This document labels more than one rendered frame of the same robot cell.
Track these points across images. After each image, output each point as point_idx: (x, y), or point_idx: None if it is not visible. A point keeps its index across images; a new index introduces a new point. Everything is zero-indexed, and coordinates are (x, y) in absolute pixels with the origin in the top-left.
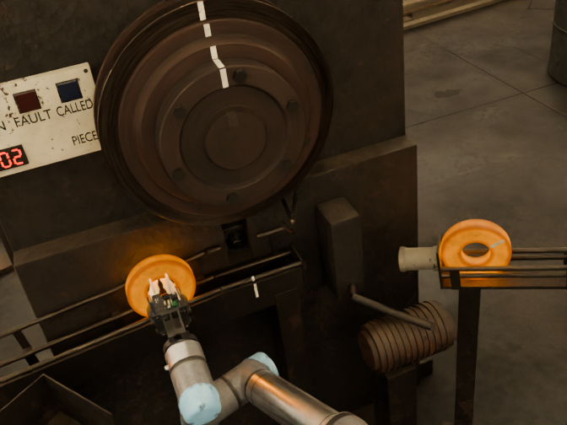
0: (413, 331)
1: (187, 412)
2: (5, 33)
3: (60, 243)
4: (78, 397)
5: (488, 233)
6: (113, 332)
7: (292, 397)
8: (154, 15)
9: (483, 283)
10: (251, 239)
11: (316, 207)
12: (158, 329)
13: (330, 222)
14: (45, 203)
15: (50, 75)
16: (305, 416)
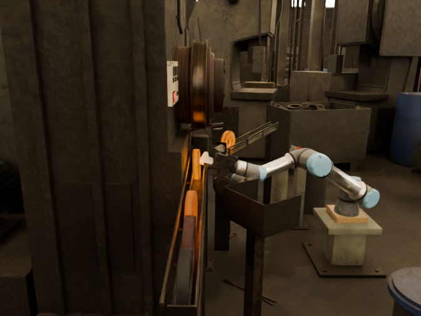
0: (228, 174)
1: (265, 172)
2: (170, 40)
3: (175, 146)
4: (242, 183)
5: (232, 133)
6: (204, 181)
7: (269, 163)
8: (196, 43)
9: (232, 152)
10: (189, 150)
11: (194, 137)
12: (224, 165)
13: (206, 136)
14: (170, 125)
15: (176, 61)
16: (280, 160)
